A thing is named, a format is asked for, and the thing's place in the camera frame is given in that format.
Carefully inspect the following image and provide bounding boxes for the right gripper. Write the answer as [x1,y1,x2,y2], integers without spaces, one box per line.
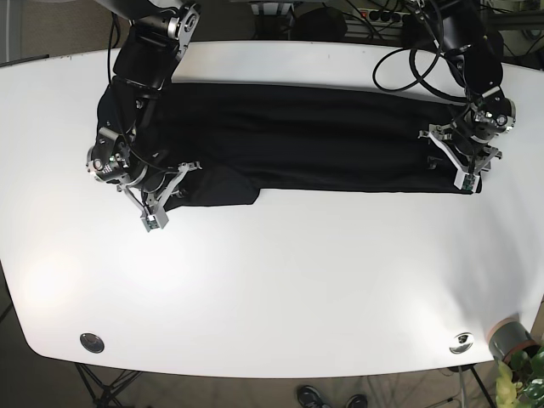
[87,127,202,231]

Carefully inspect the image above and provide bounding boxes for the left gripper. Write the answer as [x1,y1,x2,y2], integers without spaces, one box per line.
[418,93,516,193]

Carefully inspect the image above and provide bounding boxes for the plain black T-shirt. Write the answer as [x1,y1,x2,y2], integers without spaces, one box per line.
[95,78,482,210]

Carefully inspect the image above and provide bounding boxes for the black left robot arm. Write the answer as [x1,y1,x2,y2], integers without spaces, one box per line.
[401,1,516,195]

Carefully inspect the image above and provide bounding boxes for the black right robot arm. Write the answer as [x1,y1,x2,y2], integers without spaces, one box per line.
[86,1,201,231]

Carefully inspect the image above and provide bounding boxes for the left metal table grommet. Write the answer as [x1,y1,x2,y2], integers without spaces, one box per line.
[80,332,105,354]

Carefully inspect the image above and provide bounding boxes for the metal table grommet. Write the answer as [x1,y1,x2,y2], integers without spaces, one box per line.
[80,332,105,354]
[449,332,474,354]

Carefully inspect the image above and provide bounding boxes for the right metal table grommet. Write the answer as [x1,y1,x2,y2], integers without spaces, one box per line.
[449,332,474,354]

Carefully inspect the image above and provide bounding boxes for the grey plant pot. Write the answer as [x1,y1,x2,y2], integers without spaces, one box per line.
[486,318,540,365]

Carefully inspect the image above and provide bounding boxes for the green potted plant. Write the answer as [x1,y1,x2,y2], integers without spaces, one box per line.
[496,346,543,408]

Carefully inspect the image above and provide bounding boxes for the person's dark shoes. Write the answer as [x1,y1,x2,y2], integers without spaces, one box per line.
[295,384,370,408]

